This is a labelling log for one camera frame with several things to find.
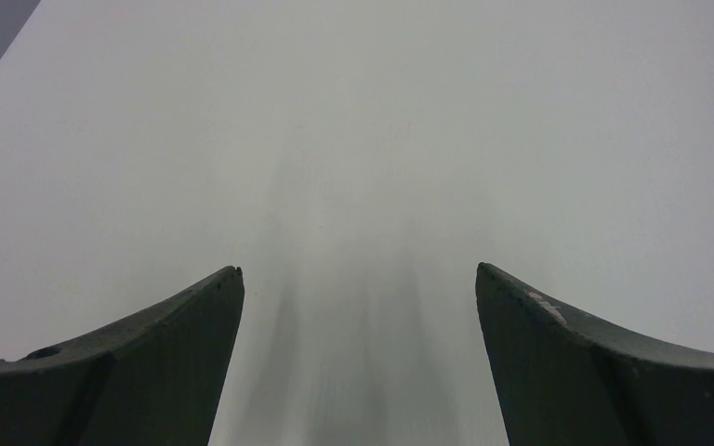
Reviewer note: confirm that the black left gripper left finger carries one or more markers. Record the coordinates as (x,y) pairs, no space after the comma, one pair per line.
(154,377)

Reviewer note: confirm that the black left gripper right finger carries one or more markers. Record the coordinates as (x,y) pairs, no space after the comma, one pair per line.
(566,377)

